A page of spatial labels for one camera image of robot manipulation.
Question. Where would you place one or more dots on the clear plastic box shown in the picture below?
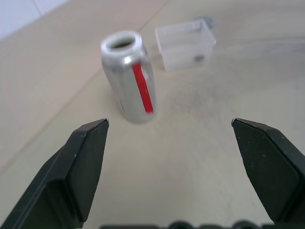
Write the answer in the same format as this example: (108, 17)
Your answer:
(183, 47)

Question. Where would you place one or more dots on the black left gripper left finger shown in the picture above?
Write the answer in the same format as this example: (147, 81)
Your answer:
(66, 171)

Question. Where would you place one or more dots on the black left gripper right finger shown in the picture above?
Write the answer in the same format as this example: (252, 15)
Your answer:
(269, 171)

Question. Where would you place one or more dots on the silver jar with red stripe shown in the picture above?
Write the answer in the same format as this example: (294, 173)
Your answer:
(121, 83)

